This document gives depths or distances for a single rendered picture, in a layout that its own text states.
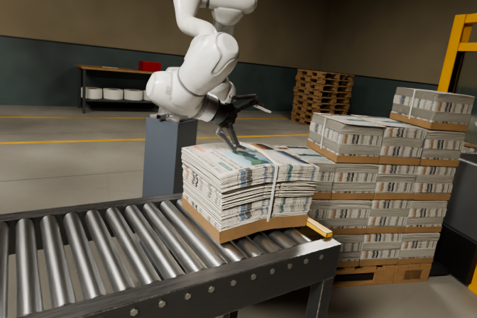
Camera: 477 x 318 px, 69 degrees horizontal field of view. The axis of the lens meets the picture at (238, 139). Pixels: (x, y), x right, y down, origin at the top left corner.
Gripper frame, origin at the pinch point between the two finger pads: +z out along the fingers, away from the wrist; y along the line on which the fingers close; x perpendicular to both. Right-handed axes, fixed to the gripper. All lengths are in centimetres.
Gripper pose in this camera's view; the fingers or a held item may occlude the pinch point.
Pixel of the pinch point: (258, 128)
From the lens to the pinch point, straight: 119.6
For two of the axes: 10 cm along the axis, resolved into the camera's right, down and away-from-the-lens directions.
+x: 5.3, 2.5, -8.1
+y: -3.8, 9.2, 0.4
